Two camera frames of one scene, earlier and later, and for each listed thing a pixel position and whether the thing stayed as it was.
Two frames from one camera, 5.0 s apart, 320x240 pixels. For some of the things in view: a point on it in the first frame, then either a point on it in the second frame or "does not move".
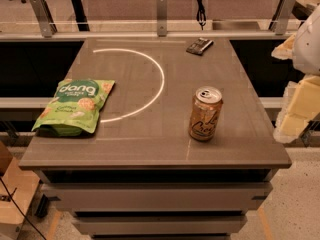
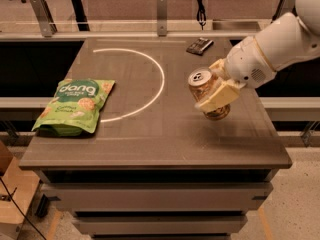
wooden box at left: x=18 y=189 does not move
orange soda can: x=205 y=113 to x=202 y=82
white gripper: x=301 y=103 to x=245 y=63
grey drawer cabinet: x=158 y=204 does not move
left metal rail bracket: x=47 y=24 does not move
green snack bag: x=73 y=108 does not move
